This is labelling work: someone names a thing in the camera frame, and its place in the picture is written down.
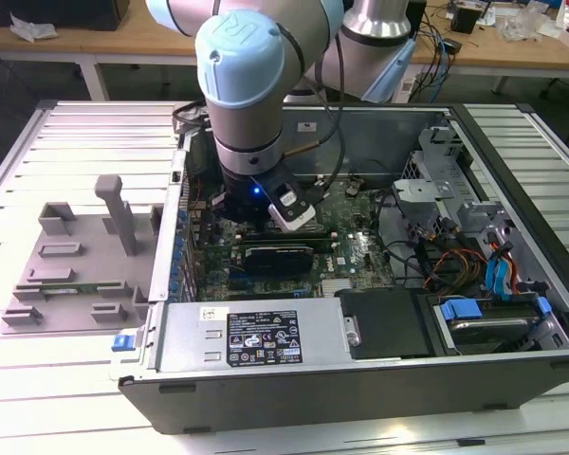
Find black RAM slot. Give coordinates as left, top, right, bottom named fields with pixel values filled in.
left=236, top=229, right=339, bottom=238
left=237, top=226, right=331, bottom=233
left=236, top=234, right=333, bottom=242
left=236, top=238, right=339, bottom=246

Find black graphics card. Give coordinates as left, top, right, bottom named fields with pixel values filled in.
left=243, top=243, right=316, bottom=275

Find green motherboard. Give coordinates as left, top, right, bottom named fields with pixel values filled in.
left=189, top=174, right=395, bottom=302

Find silver finned heat sink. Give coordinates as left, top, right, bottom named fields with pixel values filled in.
left=321, top=278, right=353, bottom=298

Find silver labelled power supply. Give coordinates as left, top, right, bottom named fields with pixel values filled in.
left=156, top=298, right=361, bottom=376

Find grey plastic parts rack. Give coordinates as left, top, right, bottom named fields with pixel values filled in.
left=0, top=174, right=165, bottom=336

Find silver metal disk bay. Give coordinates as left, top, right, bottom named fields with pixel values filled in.
left=391, top=123, right=513, bottom=247

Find blue plastic latch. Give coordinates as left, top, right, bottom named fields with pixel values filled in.
left=111, top=334, right=137, bottom=354

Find green RAM stick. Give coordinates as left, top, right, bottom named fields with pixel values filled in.
left=42, top=283, right=124, bottom=296

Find black plastic shroud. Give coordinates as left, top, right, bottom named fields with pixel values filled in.
left=335, top=287, right=435, bottom=360

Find wooden desk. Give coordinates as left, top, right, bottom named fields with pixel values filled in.
left=0, top=0, right=569, bottom=103

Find white labelled device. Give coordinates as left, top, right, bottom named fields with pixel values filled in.
left=394, top=70, right=421, bottom=103

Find black silver PC case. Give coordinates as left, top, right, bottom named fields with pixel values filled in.
left=118, top=101, right=569, bottom=435

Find crumpled white plastic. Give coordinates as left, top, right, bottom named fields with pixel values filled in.
left=9, top=12, right=59, bottom=44

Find hard disk in blue carrier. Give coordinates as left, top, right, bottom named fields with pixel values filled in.
left=431, top=294, right=569, bottom=355

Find small black box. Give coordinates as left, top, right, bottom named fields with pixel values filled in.
left=450, top=3, right=481, bottom=35

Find clear plastic bags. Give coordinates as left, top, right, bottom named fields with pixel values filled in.
left=496, top=5, right=559, bottom=42

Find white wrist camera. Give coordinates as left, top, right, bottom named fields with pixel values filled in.
left=265, top=182, right=317, bottom=233

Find brass cable fitting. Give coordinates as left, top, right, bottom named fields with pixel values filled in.
left=284, top=136, right=323, bottom=158

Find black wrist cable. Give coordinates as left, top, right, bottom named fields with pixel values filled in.
left=312, top=56, right=348, bottom=200

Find black cable bundle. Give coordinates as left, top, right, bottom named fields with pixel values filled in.
left=377, top=189, right=431, bottom=286

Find orange yellow wire bundle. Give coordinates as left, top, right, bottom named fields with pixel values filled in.
left=424, top=248, right=487, bottom=288

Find thin blue cable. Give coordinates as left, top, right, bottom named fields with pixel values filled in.
left=424, top=21, right=459, bottom=103

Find blue flat data wire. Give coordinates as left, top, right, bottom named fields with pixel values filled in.
left=485, top=258, right=500, bottom=299
left=495, top=240, right=519, bottom=299

